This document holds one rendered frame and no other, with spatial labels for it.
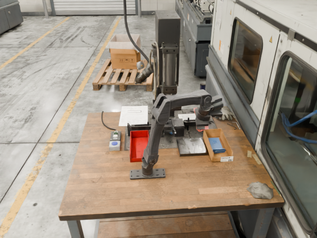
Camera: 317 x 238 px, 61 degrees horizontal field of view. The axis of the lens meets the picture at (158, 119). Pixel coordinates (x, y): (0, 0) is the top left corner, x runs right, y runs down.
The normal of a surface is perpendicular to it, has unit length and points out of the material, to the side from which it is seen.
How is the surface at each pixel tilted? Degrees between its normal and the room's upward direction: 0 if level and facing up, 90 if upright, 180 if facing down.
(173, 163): 0
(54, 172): 0
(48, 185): 0
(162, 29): 90
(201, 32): 90
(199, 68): 90
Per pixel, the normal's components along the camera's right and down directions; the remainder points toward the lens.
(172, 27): 0.07, 0.52
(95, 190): 0.00, -0.85
